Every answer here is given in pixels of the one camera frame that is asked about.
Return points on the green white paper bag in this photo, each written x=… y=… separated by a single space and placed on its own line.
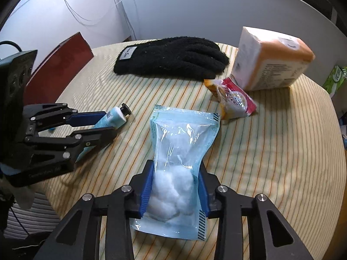
x=335 y=80

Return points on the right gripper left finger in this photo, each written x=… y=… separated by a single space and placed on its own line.
x=77 y=236

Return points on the red snack packet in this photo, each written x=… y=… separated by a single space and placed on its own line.
x=233 y=101

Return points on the orange white tissue pack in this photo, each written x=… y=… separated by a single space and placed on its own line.
x=269 y=60

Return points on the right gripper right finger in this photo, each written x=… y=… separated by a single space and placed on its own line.
x=270 y=234

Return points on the black fuzzy glove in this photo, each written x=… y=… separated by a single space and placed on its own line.
x=179 y=57

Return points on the white radiator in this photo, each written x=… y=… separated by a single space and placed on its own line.
x=40 y=218

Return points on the cotton balls plastic bag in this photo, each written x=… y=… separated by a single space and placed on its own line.
x=180 y=139

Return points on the dark red cardboard box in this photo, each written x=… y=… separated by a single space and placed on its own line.
x=57 y=70

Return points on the light blue cream tube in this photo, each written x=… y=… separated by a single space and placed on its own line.
x=108 y=124

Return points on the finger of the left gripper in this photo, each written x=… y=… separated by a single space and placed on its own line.
x=51 y=150
x=52 y=115

